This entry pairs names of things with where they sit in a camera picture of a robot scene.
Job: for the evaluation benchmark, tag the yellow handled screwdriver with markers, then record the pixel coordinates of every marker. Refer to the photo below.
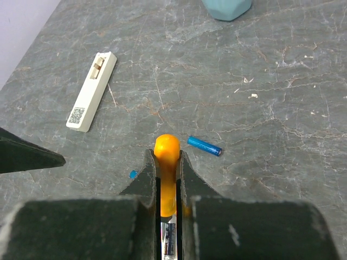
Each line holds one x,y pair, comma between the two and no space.
173,197

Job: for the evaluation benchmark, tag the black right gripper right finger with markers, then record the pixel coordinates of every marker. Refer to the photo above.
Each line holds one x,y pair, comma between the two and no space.
211,226

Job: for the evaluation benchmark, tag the white remote with QR label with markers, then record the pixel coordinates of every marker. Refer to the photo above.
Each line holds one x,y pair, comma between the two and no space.
92,90

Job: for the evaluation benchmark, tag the battery in upper remote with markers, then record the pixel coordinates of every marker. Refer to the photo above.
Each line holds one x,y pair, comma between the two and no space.
169,237

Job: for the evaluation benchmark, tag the light blue cup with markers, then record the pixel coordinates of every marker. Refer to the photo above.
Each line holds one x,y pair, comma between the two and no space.
226,10

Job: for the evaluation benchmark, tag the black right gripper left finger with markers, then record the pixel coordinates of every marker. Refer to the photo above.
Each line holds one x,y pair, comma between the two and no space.
125,226

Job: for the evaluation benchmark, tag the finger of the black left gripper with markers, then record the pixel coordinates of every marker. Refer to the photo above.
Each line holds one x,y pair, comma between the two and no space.
20,155

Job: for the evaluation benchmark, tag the blue battery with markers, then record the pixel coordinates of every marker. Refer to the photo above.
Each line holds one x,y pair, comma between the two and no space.
205,146
133,174

